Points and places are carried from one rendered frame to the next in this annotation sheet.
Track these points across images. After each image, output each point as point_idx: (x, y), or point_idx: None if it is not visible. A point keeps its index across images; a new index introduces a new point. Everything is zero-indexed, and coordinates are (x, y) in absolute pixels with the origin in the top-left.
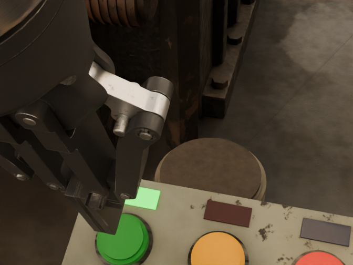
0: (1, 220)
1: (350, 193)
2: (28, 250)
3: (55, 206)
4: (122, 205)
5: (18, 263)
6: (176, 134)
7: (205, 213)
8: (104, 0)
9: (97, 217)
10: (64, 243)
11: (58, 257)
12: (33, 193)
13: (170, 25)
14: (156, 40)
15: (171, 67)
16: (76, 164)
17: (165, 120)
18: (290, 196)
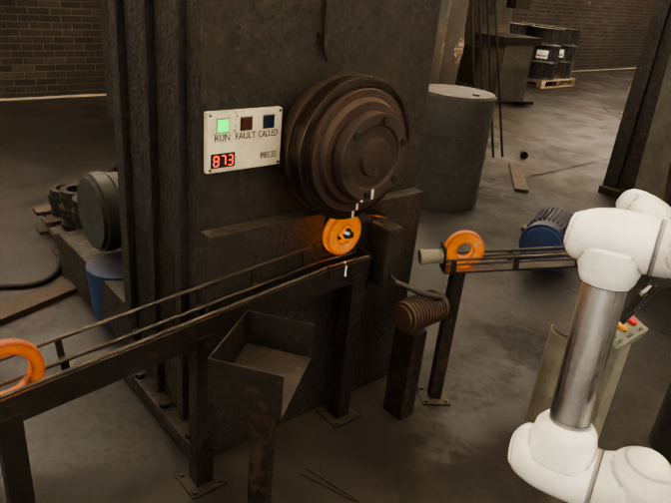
0: (407, 456)
1: (474, 362)
2: (434, 455)
3: (413, 436)
4: None
5: (440, 461)
6: (444, 364)
7: None
8: (441, 311)
9: (631, 316)
10: (439, 443)
11: (446, 448)
12: (397, 439)
13: (453, 312)
14: (385, 335)
15: (449, 331)
16: (646, 299)
17: (437, 361)
18: (464, 375)
